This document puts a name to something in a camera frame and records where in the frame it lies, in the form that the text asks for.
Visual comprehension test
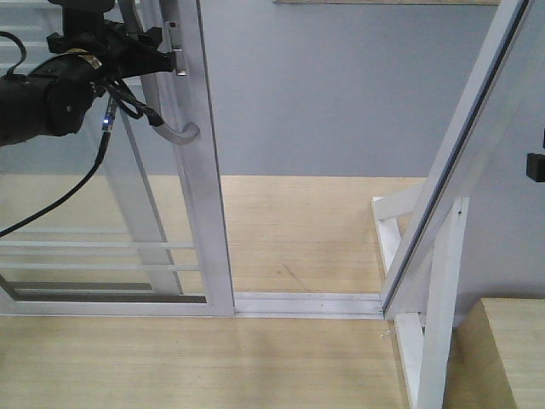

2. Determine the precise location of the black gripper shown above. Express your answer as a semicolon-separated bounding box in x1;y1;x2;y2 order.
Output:
525;153;545;183
47;1;175;78

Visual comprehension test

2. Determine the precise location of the white sliding glass door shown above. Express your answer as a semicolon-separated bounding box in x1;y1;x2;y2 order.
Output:
1;1;234;316

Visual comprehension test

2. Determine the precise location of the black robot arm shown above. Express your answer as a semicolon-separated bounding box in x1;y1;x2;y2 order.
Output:
1;1;541;193

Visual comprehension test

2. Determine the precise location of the white door bottom track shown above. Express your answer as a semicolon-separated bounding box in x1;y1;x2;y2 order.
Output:
234;292;384;320

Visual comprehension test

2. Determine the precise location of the wooden box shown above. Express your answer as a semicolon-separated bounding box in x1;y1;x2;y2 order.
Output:
444;298;544;408

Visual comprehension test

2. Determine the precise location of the black cable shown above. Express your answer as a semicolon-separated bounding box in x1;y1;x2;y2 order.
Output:
0;32;165;239

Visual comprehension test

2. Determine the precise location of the white rear support bracket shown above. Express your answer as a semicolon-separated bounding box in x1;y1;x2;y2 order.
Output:
371;182;423;275

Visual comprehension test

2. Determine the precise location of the white support bracket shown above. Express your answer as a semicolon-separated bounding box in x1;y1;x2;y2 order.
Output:
394;198;469;408
371;182;423;275

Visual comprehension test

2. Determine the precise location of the white front support bracket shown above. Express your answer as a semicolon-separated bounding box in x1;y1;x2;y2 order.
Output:
394;198;469;408

